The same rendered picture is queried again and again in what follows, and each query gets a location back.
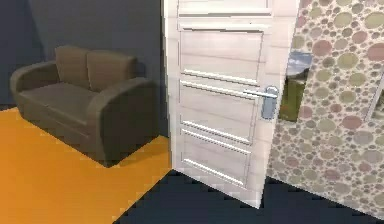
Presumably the white panelled room door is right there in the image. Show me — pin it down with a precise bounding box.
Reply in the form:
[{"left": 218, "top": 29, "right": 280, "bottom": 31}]
[{"left": 161, "top": 0, "right": 301, "bottom": 210}]

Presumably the dark brown sofa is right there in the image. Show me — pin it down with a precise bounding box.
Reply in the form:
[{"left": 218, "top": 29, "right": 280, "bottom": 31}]
[{"left": 9, "top": 44, "right": 158, "bottom": 168}]

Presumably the silver door handle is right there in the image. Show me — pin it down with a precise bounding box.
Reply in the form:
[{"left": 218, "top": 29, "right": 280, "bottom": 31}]
[{"left": 243, "top": 85, "right": 280, "bottom": 120}]

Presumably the landscape wall picture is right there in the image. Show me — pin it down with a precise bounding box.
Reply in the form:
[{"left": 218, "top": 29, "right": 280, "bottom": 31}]
[{"left": 278, "top": 50, "right": 314, "bottom": 123}]

